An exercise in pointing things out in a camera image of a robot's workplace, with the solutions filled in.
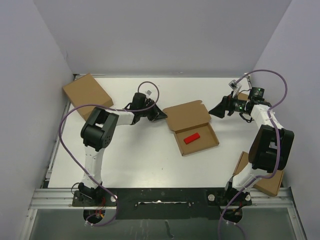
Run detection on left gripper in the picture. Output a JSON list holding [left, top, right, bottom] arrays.
[[139, 99, 167, 122]]

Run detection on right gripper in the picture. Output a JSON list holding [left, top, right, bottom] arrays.
[[208, 91, 247, 119]]

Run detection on cardboard box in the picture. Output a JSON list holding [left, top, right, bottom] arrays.
[[231, 151, 284, 197], [237, 92, 249, 101], [62, 73, 114, 108], [163, 100, 219, 156]]

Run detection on red rectangular block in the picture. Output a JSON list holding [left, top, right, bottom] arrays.
[[183, 132, 201, 145]]

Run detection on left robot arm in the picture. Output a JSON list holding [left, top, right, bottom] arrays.
[[78, 92, 168, 206]]

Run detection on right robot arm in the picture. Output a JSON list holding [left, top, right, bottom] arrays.
[[208, 87, 295, 205]]

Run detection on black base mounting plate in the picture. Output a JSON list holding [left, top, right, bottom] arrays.
[[72, 187, 252, 224]]

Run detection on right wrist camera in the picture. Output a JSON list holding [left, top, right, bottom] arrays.
[[228, 80, 242, 98]]

